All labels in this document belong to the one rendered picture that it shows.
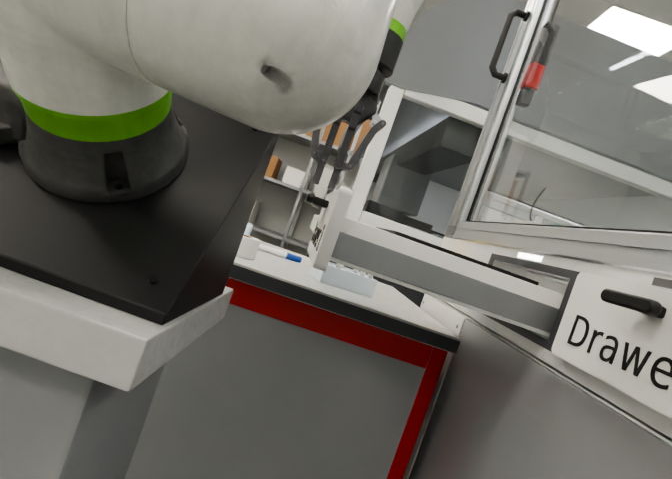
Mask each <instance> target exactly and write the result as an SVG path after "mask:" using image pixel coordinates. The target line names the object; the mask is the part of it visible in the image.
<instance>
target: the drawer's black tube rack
mask: <svg viewBox="0 0 672 479"><path fill-rule="evenodd" d="M408 239H409V240H412V241H415V242H417V243H420V244H423V245H426V246H428V247H431V248H434V249H437V250H440V251H442V252H445V253H448V254H451V255H454V256H456V257H459V258H462V259H465V260H468V261H470V262H473V263H476V264H479V265H482V266H484V267H487V268H490V269H493V270H495V271H498V272H501V273H504V274H507V275H509V276H512V277H515V278H518V279H521V280H523V281H526V282H529V283H532V284H535V285H537V286H538V284H539V282H537V281H534V280H531V279H528V278H526V277H523V276H520V275H517V274H514V273H512V272H509V271H506V270H503V269H501V268H498V267H495V266H492V265H489V264H487V263H484V262H481V261H478V260H475V259H473V258H470V257H467V256H464V255H462V254H459V253H456V252H453V251H450V250H448V249H445V248H442V247H439V246H436V245H434V244H431V243H428V242H425V241H423V240H420V239H417V238H414V237H411V236H408Z"/></svg>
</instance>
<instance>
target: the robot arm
mask: <svg viewBox="0 0 672 479"><path fill-rule="evenodd" d="M423 2H424V0H0V145H8V144H18V150H19V155H20V157H21V160H22V162H23V165H24V167H25V170H26V171H27V173H28V175H29V176H30V177H31V178H32V180H33V181H34V182H36V183H37V184H38V185H39V186H40V187H42V188H43V189H45V190H46V191H48V192H50V193H52V194H54V195H56V196H59V197H62V198H65V199H68V200H72V201H76V202H82V203H90V204H113V203H122V202H128V201H132V200H136V199H140V198H143V197H146V196H148V195H151V194H153V193H155V192H157V191H159V190H161V189H162V188H164V187H166V186H167V185H168V184H170V183H171V182H172V181H173V180H174V179H175V178H176V177H177V176H178V175H179V174H180V173H181V171H182V170H183V168H184V166H185V164H186V161H187V157H188V135H187V131H186V129H185V127H184V125H183V123H182V122H181V120H180V119H179V118H178V117H177V116H176V114H175V112H174V110H173V106H172V93H174V94H177V95H179V96H181V97H183V98H186V99H188V100H190V101H193V102H195V103H197V104H200V105H202V106H204V107H206V108H209V109H211V110H213V111H216V112H218V113H220V114H222V115H225V116H227V117H229V118H232V119H234V120H236V121H239V122H241V123H243V124H245V125H248V126H250V127H253V128H255V129H257V130H260V131H264V132H268V133H274V134H286V135H287V134H301V133H306V132H311V131H312V138H311V148H310V157H311V158H313V159H314V160H315V161H316V162H317V168H316V171H315V174H314V176H313V179H312V182H313V183H315V184H317V185H318V186H317V189H316V192H315V196H316V197H319V198H322V199H324V196H325V193H326V190H327V188H328V189H331V190H333V189H334V188H335V186H336V183H337V180H338V177H339V174H340V172H341V171H351V170H352V169H353V168H354V167H355V165H356V164H357V162H358V161H359V159H360V157H361V156H362V154H363V153H364V151H365V150H366V148H367V147H368V145H369V144H370V142H371V141H372V139H373V138H374V136H375V134H376V133H378V132H379V131H380V130H382V129H383V128H384V127H385V126H386V121H385V120H382V119H381V118H380V116H379V115H378V114H377V109H378V107H377V100H378V97H379V95H380V92H381V89H382V86H383V83H384V81H385V78H388V77H390V76H392V74H393V71H394V68H395V65H396V62H397V60H398V57H399V54H400V51H401V48H402V45H403V43H404V40H405V37H406V34H407V32H408V29H409V27H410V24H411V22H412V20H413V18H414V16H415V15H416V13H417V11H418V10H419V8H420V7H421V5H422V4H423ZM369 118H372V121H371V122H370V127H371V129H370V130H369V131H368V132H367V134H366V135H365V137H364V138H363V140H362V141H361V143H360V144H359V146H358V147H357V149H356V150H355V152H354V154H353V155H352V157H351V158H350V160H349V161H348V163H344V161H345V158H346V155H347V152H348V149H349V146H350V144H351V141H352V138H353V135H354V132H355V130H356V127H357V126H359V125H361V124H362V123H363V122H365V121H366V120H368V119H369ZM341 122H345V123H346V124H348V127H347V130H346V133H345V136H344V139H343V142H342V145H341V147H340V150H339V153H338V156H337V159H336V162H335V164H334V167H332V166H329V165H327V164H326V162H327V160H328V157H329V154H330V151H331V149H332V146H333V143H334V140H335V138H336V135H337V132H338V129H339V126H340V124H341ZM331 123H332V126H331V129H330V131H329V134H328V137H327V140H326V143H325V145H324V148H323V151H322V154H320V153H319V152H318V147H319V137H320V128H323V127H325V126H327V125H329V124H331Z"/></svg>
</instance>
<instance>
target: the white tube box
mask: <svg viewBox="0 0 672 479"><path fill-rule="evenodd" d="M309 274H310V275H312V276H313V277H314V278H315V279H317V280H318V281H319V282H322V283H325V284H328V285H332V286H335V287H338V288H341V289H345V290H348V291H351V292H354V293H358V294H361V295H364V296H367V297H371V298H372V296H373V294H374V291H375V288H376V285H377V282H378V281H377V280H375V279H370V278H367V275H366V274H365V276H361V275H359V274H360V272H358V274H356V273H353V269H349V268H346V267H343V268H342V269H339V268H336V264H334V263H331V262H329V264H328V267H327V269H326V271H325V272H324V271H321V270H318V269H315V268H313V266H311V268H310V271H309Z"/></svg>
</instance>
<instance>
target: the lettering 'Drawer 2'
mask: <svg viewBox="0 0 672 479"><path fill-rule="evenodd" d="M578 319H581V320H583V321H584V322H585V324H586V330H585V334H584V336H583V338H582V340H581V341H580V342H578V343H574V342H572V341H571V339H572V336H573V333H574V331H575V328H576V325H577V322H578ZM588 332H589V322H588V320H587V319H586V318H585V317H582V316H580V315H577V316H576V319H575V322H574V324H573V327H572V330H571V333H570V336H569V338H568V341H567V343H568V344H570V345H573V346H581V345H582V344H583V343H584V342H585V340H586V338H587V335H588ZM603 334H604V332H597V330H594V332H593V335H592V338H591V341H590V344H589V346H588V349H587V353H590V350H591V347H592V345H593V342H594V339H595V338H596V336H598V335H601V336H602V337H603ZM606 339H612V340H613V341H614V342H615V347H612V346H609V345H604V346H603V347H602V348H601V350H600V354H599V356H600V359H601V360H602V361H604V362H607V361H609V360H610V361H609V363H610V364H612V363H613V360H614V357H615V354H616V352H617V349H618V340H617V338H616V337H614V336H607V337H606ZM628 347H629V343H627V342H625V349H624V355H623V361H622V368H621V369H622V370H624V371H626V369H627V367H628V366H629V364H630V362H631V361H632V359H633V357H634V356H635V354H636V357H635V364H634V371H633V375H634V376H638V375H639V373H640V371H641V370H642V368H643V366H644V365H645V363H646V361H647V360H648V358H649V357H650V355H651V353H652V352H650V351H648V352H647V353H646V355H645V357H644V358H643V360H642V362H641V363H640V365H639V367H638V361H639V354H640V347H638V346H636V347H635V349H634V351H633V352H632V354H631V356H630V357H629V359H628V361H627V362H626V360H627V353H628ZM605 349H610V350H613V352H612V354H611V356H610V357H609V358H604V357H603V352H604V350H605ZM662 361H666V362H668V363H669V364H670V373H669V372H667V371H665V370H662V369H660V368H658V367H657V366H658V364H659V363H660V362H662ZM655 371H657V372H660V373H662V374H664V375H666V376H669V377H671V378H672V360H671V359H670V358H667V357H660V358H658V359H657V360H656V361H655V362H654V364H653V366H652V368H651V372H650V378H651V381H652V383H653V384H654V385H655V386H656V387H657V388H660V389H664V390H668V387H669V385H661V384H659V383H658V382H657V381H656V380H655Z"/></svg>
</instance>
